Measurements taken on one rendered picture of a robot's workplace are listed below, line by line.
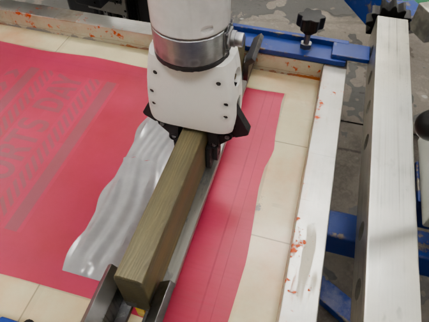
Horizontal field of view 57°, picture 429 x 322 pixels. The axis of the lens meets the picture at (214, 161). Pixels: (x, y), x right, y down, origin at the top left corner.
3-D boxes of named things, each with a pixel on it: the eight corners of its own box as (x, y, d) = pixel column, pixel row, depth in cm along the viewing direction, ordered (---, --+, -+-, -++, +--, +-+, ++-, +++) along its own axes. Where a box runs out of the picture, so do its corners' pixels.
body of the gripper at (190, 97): (251, 23, 40) (244, 106, 48) (156, 9, 42) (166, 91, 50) (232, 68, 35) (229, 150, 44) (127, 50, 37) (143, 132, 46)
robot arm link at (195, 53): (253, 6, 38) (251, 31, 40) (166, -7, 40) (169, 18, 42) (233, 50, 34) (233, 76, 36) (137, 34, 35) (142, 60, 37)
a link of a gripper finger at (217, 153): (237, 120, 48) (235, 155, 53) (211, 115, 48) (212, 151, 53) (230, 138, 46) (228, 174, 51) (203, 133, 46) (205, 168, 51)
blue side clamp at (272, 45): (175, 62, 74) (172, 29, 69) (184, 46, 77) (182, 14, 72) (337, 91, 69) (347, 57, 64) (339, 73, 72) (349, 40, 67)
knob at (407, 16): (359, 50, 70) (371, 11, 65) (360, 32, 74) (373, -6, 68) (402, 57, 69) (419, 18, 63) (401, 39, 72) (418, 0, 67)
